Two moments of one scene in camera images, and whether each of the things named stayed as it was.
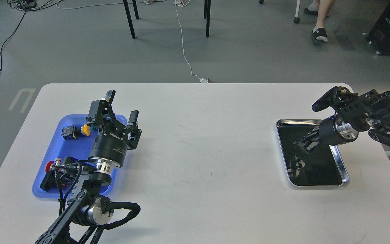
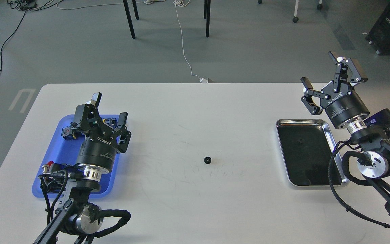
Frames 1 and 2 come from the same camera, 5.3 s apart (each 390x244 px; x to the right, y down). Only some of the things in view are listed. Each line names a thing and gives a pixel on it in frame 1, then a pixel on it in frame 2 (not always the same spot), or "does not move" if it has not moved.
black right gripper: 332,131 -> 342,104
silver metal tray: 308,161 does not move
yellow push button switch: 71,132 does not move
